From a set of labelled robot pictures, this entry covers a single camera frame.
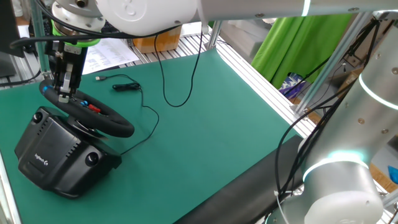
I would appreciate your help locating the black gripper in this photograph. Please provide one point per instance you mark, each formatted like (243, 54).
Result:
(79, 62)

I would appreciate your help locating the black leather steering wheel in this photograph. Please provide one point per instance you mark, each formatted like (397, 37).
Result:
(115, 127)

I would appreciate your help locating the black Logitech wheel base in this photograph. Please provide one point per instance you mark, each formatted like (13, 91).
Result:
(56, 155)

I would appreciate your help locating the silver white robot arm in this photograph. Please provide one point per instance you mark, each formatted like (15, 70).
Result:
(149, 12)

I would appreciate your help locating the white printed paper sheet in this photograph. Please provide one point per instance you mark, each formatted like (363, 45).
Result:
(109, 56)

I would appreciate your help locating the black computer monitor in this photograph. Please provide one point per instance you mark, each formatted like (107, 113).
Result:
(9, 28)

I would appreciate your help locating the cardboard box with orange tape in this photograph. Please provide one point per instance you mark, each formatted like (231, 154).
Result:
(155, 42)

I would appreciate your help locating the green table mat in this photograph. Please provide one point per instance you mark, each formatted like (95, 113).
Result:
(202, 149)

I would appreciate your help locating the black foam strip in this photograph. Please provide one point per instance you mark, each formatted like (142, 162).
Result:
(242, 189)

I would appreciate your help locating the blue white patterned bag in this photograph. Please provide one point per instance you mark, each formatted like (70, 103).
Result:
(290, 85)

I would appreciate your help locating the bright green curtain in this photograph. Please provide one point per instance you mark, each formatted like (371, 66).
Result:
(295, 49)

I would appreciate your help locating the open cardboard box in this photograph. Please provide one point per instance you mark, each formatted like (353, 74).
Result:
(349, 81)

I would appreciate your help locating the blue cloth piece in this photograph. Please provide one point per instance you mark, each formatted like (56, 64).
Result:
(393, 174)

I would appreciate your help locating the aluminium frame post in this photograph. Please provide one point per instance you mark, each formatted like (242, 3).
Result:
(335, 59)
(38, 62)
(214, 35)

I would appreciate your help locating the black camera tripod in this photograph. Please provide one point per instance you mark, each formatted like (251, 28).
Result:
(377, 22)

